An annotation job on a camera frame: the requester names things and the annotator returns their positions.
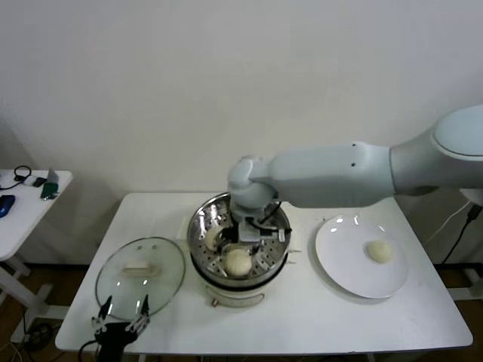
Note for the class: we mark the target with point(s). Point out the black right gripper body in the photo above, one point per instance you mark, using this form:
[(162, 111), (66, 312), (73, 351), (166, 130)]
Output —
[(230, 234)]

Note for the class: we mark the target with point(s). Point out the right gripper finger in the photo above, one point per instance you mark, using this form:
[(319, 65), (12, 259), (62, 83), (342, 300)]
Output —
[(220, 249), (256, 250)]

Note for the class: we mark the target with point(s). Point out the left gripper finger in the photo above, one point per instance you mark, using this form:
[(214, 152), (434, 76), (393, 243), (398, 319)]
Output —
[(144, 316), (102, 316)]

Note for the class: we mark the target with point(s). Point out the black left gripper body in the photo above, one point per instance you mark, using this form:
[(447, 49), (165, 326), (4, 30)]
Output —
[(113, 335)]

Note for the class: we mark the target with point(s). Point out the white steamed baozi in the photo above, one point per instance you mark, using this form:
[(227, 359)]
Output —
[(210, 238), (379, 250), (237, 264)]

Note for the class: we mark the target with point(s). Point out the round glass pot lid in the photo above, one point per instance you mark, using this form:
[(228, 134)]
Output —
[(158, 271)]

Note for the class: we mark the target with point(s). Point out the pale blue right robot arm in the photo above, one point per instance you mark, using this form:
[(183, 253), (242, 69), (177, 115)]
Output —
[(339, 177)]

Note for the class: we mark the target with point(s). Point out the perforated steel steamer basket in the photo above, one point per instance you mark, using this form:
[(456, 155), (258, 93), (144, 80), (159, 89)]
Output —
[(200, 226)]

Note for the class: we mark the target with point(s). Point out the large white plate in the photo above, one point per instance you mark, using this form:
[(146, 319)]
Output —
[(339, 264)]

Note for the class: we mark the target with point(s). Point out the white side table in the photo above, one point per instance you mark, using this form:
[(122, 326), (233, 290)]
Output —
[(22, 226)]

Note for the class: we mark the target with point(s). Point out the green flat item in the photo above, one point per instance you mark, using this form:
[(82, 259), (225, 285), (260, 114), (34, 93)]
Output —
[(49, 190)]

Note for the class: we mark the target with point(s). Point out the blue computer mouse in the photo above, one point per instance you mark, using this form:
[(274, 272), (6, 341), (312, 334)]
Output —
[(5, 206)]

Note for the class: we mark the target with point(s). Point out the small black device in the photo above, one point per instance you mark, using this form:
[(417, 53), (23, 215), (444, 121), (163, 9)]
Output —
[(37, 183)]

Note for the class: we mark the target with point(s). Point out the grey upright stand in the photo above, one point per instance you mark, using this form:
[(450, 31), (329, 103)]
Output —
[(53, 175)]

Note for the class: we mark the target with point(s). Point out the white furniture foot bar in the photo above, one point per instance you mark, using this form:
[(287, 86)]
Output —
[(471, 281)]

